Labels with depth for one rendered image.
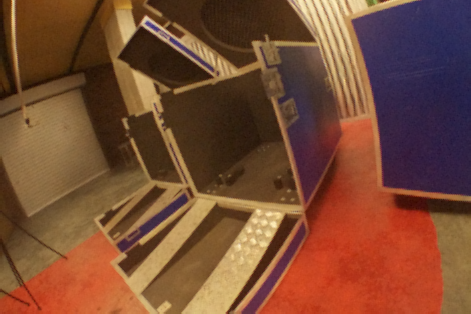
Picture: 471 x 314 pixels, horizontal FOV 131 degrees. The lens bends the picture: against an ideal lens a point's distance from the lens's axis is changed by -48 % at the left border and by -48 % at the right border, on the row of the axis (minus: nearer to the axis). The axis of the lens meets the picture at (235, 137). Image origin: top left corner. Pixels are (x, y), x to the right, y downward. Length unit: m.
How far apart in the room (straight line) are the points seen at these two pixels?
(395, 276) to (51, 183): 6.44
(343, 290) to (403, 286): 0.24
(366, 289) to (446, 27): 0.96
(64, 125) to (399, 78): 6.52
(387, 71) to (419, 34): 0.20
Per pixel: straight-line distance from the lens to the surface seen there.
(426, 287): 0.94
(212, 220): 1.37
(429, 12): 0.84
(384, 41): 0.85
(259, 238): 1.00
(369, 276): 0.94
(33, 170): 6.30
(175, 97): 1.55
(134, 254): 1.45
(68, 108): 6.54
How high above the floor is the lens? 0.80
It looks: 12 degrees down
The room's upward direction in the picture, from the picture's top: 20 degrees counter-clockwise
